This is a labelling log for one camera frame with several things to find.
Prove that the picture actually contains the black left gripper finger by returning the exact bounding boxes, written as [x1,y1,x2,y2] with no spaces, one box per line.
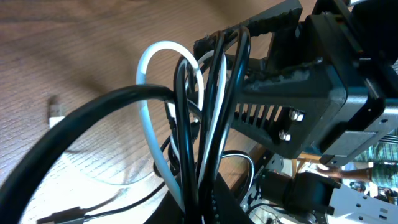
[149,174,253,224]

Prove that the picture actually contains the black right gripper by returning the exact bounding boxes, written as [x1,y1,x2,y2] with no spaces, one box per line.
[231,1,397,165]

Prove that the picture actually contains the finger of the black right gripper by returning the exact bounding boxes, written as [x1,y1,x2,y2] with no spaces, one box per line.
[193,0,304,60]

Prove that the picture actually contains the black USB cable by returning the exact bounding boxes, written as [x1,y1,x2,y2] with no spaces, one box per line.
[0,26,252,224]

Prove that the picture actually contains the white USB cable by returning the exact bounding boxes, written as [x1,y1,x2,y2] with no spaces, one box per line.
[48,40,256,215]

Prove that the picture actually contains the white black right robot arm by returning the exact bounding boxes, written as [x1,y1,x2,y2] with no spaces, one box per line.
[193,0,397,223]

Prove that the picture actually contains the person in plaid shirt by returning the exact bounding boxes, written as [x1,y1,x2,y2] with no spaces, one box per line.
[317,143,397,188]

